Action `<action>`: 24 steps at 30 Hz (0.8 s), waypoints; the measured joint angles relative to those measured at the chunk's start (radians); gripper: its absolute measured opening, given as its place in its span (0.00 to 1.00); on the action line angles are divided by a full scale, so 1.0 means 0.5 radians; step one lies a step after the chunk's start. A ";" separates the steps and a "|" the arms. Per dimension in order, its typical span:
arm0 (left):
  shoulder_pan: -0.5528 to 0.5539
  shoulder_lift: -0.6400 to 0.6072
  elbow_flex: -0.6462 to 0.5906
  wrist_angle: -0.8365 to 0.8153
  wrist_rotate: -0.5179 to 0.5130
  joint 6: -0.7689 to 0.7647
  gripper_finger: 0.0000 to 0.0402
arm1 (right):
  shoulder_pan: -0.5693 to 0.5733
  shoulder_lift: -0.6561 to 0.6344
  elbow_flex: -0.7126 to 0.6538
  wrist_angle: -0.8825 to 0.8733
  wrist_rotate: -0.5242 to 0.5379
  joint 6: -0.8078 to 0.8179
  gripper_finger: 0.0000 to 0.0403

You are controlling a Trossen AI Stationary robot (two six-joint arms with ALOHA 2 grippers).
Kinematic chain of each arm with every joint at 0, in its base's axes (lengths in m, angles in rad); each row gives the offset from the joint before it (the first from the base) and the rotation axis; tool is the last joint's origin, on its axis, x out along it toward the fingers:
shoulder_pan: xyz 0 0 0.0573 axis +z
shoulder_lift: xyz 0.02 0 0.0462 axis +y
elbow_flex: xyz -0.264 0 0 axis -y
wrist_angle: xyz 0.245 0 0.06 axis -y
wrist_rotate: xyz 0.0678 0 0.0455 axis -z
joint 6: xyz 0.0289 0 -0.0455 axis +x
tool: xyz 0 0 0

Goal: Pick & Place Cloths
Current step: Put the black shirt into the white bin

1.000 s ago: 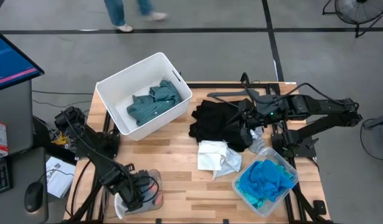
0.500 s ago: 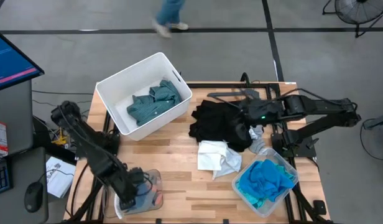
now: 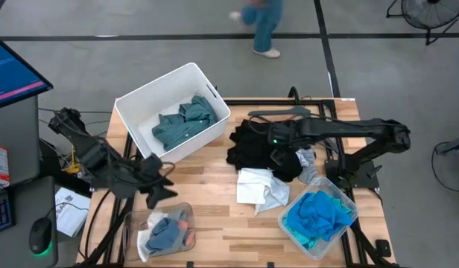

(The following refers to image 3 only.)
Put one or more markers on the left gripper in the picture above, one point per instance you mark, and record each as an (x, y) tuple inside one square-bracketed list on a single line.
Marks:
[(151, 173)]

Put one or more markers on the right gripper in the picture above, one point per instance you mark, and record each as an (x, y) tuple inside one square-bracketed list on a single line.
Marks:
[(278, 155)]

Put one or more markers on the black cloth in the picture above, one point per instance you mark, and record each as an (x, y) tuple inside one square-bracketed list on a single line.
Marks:
[(252, 149)]

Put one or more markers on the grey striped sock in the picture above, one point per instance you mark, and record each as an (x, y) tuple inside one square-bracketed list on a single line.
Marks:
[(307, 171)]

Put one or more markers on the white cloth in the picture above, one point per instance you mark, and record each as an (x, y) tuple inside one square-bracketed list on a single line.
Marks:
[(259, 188)]

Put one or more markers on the blue-grey sock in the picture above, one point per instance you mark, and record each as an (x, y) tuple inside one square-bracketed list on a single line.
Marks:
[(162, 232)]

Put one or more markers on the grey orange sock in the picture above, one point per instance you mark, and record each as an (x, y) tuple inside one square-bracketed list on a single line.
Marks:
[(188, 234)]

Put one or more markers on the white sock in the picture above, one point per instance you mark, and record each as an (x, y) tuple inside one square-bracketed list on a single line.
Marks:
[(144, 245)]

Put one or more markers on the green dotted shirt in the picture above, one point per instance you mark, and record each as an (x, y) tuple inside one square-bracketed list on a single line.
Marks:
[(185, 123)]

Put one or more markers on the blue towel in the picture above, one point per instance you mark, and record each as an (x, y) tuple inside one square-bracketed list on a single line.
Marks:
[(315, 216)]

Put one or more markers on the turquoise cloth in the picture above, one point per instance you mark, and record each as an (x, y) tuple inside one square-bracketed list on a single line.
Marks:
[(304, 242)]

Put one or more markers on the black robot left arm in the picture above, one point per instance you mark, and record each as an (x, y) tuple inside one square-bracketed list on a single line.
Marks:
[(91, 156)]

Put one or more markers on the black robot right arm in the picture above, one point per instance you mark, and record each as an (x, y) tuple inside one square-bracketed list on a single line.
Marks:
[(345, 128)]

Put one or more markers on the tall clear plastic bin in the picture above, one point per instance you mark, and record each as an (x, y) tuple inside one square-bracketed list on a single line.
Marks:
[(130, 219)]

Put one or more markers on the black clothes hanger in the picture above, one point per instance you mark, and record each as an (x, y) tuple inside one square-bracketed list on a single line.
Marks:
[(281, 111)]

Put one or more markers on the white perforated plastic basket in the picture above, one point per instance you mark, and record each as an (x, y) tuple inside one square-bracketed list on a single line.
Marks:
[(140, 108)]

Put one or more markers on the white paper booklet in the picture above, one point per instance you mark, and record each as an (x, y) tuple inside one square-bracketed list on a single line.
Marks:
[(71, 212)]

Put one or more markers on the shallow clear plastic bin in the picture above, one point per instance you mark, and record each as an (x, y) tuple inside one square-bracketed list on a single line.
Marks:
[(319, 252)]

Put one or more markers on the person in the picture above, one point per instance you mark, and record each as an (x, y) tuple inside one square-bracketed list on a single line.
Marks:
[(265, 26)]

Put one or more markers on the black computer mouse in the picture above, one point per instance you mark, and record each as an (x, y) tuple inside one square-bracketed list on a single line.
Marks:
[(40, 234)]

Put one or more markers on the grey desk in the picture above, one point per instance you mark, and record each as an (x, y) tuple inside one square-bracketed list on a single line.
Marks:
[(24, 141)]

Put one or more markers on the grey metal base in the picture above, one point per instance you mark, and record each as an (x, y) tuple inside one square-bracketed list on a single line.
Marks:
[(456, 145)]

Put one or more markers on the monitor with blue screen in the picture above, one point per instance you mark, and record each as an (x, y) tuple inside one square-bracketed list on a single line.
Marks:
[(9, 74)]

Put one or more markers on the black floor fan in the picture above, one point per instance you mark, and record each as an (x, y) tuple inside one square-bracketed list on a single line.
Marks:
[(430, 13)]

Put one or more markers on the black aluminium table frame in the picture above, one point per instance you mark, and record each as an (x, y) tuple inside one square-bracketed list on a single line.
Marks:
[(117, 231)]

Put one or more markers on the small black bracket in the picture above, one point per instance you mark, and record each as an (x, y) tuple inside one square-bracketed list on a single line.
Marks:
[(383, 247)]

